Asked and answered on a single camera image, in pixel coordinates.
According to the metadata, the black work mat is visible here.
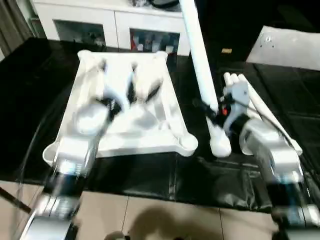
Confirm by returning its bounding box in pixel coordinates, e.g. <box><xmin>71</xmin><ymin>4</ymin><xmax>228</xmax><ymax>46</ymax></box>
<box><xmin>0</xmin><ymin>37</ymin><xmax>320</xmax><ymax>211</ymax></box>

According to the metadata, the white flat panel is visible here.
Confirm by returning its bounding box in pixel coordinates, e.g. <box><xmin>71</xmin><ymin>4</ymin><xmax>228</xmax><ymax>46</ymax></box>
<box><xmin>246</xmin><ymin>25</ymin><xmax>320</xmax><ymax>72</ymax></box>

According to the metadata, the black metal stand leg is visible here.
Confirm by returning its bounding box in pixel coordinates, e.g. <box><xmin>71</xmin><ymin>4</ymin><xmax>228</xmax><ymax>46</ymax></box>
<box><xmin>0</xmin><ymin>186</ymin><xmax>31</xmax><ymax>213</ymax></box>

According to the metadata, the white plastic table top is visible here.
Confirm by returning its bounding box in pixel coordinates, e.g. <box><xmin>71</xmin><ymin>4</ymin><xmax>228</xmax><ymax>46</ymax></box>
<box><xmin>42</xmin><ymin>49</ymin><xmax>199</xmax><ymax>167</ymax></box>

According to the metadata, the white cabinet with glass doors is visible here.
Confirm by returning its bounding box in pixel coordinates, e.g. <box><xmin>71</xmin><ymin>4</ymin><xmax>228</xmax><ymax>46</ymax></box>
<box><xmin>31</xmin><ymin>0</ymin><xmax>192</xmax><ymax>56</ymax></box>

